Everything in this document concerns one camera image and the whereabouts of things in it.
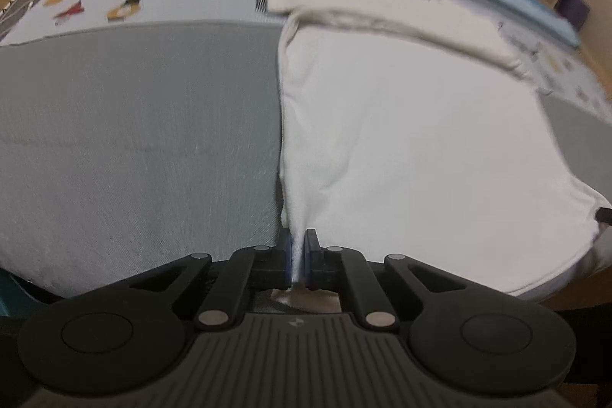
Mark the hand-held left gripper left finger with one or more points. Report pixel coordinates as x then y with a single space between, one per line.
285 252

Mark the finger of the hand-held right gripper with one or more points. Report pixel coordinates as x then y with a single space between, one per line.
605 215

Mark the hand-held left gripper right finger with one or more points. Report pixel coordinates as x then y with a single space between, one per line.
311 254

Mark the white shirt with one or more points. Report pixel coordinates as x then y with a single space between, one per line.
406 140

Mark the grey printed play mat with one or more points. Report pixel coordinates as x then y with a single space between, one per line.
129 116

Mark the purple box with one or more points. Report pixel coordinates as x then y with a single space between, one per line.
575 9

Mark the teal plastic object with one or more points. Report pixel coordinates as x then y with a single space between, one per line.
21 291

